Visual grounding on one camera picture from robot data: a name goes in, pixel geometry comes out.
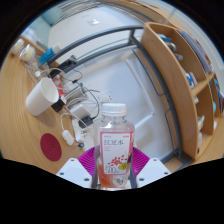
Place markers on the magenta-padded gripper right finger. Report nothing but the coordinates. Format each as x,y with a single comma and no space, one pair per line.
151,170

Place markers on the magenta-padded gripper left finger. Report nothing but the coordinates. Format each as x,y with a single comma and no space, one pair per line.
75,170

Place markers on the clear bottle with pink drink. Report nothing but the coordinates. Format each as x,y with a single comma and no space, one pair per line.
115,150

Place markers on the flat round red coaster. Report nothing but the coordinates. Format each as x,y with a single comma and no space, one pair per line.
51,147

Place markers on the white oval earbuds case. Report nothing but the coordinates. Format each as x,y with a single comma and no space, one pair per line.
68,137

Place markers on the white power strip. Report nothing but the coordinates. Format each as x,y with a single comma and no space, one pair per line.
79,133

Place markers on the black charger plug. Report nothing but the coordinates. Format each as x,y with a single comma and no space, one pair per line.
86,120

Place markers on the white charger block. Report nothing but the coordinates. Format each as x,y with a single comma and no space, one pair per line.
78,110

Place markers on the small black block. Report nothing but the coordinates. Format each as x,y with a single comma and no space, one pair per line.
58,105

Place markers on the steel tumbler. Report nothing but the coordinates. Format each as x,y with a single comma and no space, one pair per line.
72,93

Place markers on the white paper cup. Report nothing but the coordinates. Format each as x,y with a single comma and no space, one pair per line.
40,98

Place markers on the wooden shelf unit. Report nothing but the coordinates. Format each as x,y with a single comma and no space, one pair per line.
181,86

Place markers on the black electric shaver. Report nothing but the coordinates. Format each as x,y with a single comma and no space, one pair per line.
65,64

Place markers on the blue tube white cap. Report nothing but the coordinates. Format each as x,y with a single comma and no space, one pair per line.
49,55

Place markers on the white round pouch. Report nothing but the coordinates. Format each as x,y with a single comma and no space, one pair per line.
16,46
27,53

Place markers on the grey metal desk frame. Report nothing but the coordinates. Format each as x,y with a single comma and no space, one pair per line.
156,76

